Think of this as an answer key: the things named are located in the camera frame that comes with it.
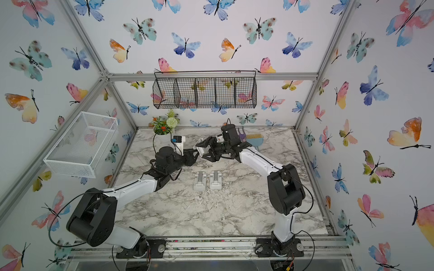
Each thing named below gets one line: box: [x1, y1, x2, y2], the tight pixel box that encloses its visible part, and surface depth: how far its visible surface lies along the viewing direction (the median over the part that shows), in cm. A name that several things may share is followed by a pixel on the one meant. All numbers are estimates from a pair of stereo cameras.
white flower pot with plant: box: [151, 109, 181, 146], surface depth 103 cm
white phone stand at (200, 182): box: [193, 171, 207, 192], surface depth 94 cm
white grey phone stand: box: [209, 171, 223, 190], surface depth 95 cm
